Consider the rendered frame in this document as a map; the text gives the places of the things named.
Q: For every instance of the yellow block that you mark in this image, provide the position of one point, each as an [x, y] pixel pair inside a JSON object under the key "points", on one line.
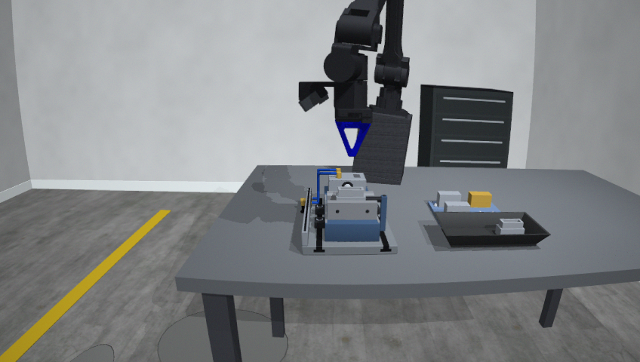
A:
{"points": [[479, 199]]}

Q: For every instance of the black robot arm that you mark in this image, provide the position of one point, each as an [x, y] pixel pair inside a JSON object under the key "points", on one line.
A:
{"points": [[343, 62]]}

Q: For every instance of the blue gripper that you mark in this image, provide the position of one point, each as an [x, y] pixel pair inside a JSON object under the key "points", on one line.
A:
{"points": [[359, 117]]}

